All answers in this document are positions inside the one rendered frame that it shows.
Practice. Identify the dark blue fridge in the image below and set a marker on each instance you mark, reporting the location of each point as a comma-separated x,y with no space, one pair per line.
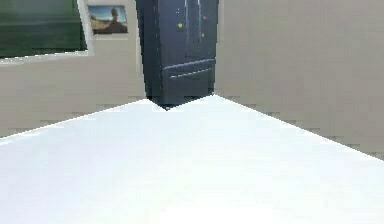
176,50

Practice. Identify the framed landscape picture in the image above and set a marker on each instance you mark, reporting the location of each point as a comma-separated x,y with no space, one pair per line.
108,19

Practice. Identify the white framed window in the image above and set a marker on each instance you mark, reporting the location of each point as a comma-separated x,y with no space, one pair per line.
40,26

